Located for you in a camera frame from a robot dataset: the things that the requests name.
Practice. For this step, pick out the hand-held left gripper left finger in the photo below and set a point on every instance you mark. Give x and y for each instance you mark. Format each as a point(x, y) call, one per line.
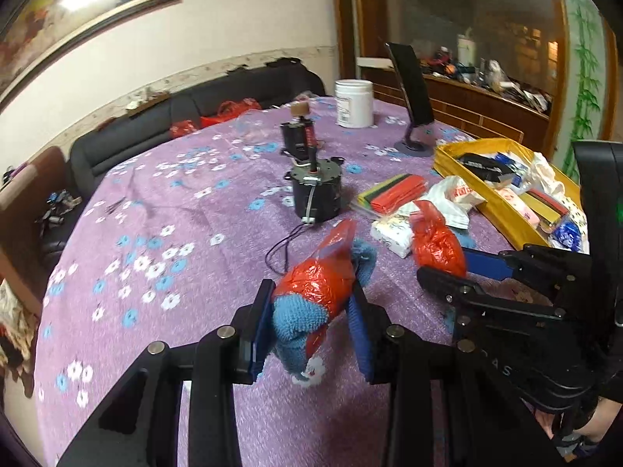
point(263, 331)

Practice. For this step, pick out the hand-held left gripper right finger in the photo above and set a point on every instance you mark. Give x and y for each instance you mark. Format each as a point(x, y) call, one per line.
point(362, 335)

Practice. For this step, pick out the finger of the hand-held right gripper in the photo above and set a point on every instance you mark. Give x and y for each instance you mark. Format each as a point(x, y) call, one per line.
point(486, 262)
point(443, 282)

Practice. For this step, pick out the blue knitted cloth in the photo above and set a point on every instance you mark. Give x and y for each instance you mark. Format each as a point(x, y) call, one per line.
point(467, 242)
point(292, 316)

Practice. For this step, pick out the red plastic bag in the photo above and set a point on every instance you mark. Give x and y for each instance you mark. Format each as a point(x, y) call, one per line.
point(435, 248)
point(321, 282)

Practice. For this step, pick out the blue white tissue packet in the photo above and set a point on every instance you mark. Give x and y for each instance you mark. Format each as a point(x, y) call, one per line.
point(564, 236)

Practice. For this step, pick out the pack of coloured cloths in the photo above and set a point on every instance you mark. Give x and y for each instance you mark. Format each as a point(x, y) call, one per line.
point(396, 194)

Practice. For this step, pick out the yellow cardboard box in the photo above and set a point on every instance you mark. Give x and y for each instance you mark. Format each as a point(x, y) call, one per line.
point(467, 148)

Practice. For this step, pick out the person's right hand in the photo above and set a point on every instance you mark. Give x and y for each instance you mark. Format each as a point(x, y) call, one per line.
point(589, 428)

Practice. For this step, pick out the pink packet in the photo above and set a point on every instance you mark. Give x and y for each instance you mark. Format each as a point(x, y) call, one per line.
point(518, 204)

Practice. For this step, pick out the patterned white tissue packet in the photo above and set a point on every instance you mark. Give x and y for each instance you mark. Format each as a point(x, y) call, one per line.
point(394, 236)

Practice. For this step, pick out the black foil packet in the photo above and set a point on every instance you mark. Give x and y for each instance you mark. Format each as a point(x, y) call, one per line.
point(486, 165)

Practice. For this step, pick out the crumpled white plastic bag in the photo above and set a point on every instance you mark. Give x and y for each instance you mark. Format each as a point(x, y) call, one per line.
point(545, 170)

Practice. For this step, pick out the purple floral tablecloth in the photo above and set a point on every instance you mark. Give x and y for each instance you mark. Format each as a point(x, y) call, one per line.
point(194, 233)

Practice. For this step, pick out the black phone stand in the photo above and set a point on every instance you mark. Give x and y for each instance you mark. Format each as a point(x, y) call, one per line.
point(413, 148)

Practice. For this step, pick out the black cylindrical motor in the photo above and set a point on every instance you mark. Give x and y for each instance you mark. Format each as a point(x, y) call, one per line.
point(316, 194)

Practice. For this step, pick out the wooden cabinet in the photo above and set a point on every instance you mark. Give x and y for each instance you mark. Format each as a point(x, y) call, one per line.
point(486, 102)

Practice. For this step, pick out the white plastic jar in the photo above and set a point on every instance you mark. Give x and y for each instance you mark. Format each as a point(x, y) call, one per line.
point(357, 107)

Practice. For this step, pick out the black phone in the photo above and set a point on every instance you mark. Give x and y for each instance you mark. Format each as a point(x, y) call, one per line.
point(411, 82)

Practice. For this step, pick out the small black red-label motor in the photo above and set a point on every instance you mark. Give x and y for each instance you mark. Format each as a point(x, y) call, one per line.
point(297, 136)

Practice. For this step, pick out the clear plastic cup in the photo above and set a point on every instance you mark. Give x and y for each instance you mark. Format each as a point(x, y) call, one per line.
point(248, 129)

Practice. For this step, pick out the white bottle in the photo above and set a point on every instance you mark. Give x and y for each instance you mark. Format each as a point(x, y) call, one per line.
point(466, 51)

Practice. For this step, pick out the small red bag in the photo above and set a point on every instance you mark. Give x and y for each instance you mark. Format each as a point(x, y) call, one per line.
point(182, 129)

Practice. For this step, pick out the black sofa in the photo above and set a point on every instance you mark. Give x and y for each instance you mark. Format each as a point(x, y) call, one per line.
point(146, 141)

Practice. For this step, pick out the large red bag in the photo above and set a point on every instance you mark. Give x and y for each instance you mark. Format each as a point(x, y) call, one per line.
point(233, 109)

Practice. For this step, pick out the white flat box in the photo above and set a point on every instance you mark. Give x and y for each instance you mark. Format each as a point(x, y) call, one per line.
point(375, 62)

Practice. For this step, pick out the metal parts clutter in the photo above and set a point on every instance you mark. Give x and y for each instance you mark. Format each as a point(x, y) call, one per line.
point(58, 204)

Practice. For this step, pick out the pile of clothes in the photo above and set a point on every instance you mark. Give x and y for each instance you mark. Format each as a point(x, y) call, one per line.
point(14, 321)

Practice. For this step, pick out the wooden ornament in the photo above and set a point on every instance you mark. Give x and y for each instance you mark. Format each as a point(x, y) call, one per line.
point(146, 102)

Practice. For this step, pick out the brown armchair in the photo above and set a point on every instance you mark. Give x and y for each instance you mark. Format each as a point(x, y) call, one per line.
point(29, 189)

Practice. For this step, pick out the large framed painting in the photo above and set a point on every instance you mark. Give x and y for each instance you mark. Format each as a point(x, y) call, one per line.
point(73, 14)

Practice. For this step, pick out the bamboo wall panel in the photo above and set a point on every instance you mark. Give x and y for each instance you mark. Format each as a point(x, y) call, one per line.
point(584, 87)

